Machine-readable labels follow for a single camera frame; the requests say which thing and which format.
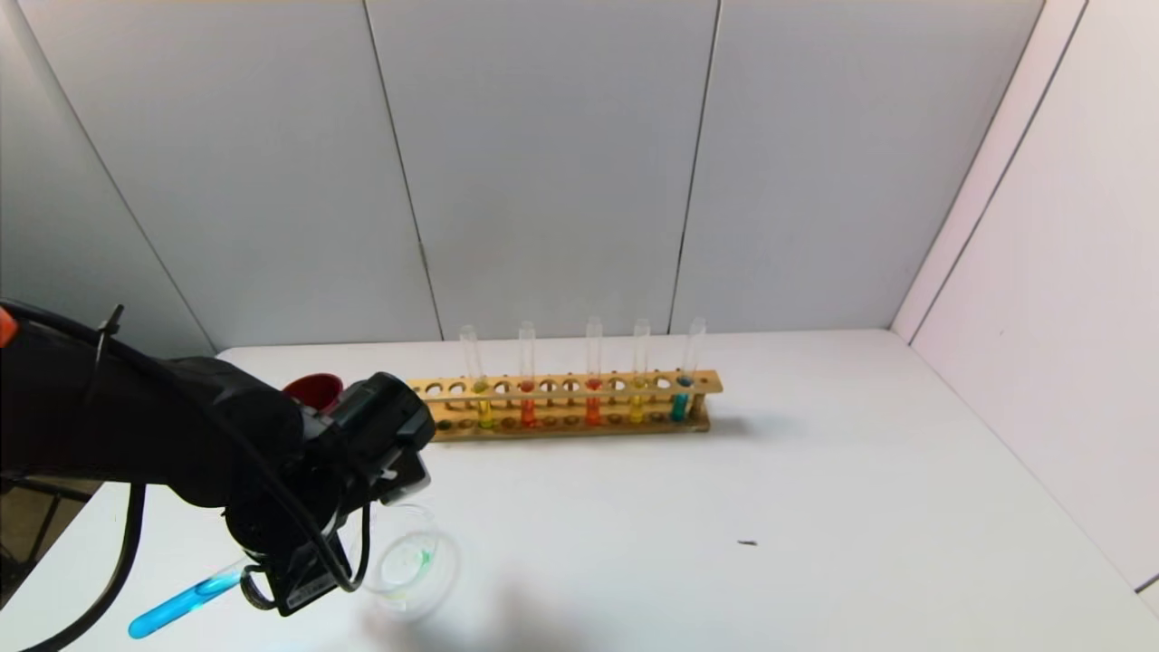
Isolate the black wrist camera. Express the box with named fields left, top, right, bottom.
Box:
left=330, top=371, right=437, bottom=506

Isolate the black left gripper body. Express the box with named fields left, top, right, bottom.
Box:
left=263, top=532, right=353, bottom=618

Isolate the thick black cable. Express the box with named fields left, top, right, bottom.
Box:
left=23, top=483, right=148, bottom=652

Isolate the test tube blue pigment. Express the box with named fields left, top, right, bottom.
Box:
left=128, top=561, right=250, bottom=640
left=669, top=317, right=706, bottom=423

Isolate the black tripod stand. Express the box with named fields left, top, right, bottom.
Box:
left=0, top=473, right=101, bottom=599

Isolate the red plastic cup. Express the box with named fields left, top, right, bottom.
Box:
left=283, top=373, right=345, bottom=413

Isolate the test tube yellow pigment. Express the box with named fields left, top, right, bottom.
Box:
left=628, top=318, right=651, bottom=425
left=460, top=325, right=495, bottom=430

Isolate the test tube red pigment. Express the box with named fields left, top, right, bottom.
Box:
left=585, top=317, right=604, bottom=427
left=518, top=321, right=538, bottom=428

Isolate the wooden test tube rack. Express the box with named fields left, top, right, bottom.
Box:
left=406, top=369, right=724, bottom=444

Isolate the thin black cable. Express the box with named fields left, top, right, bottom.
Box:
left=0, top=299, right=374, bottom=595

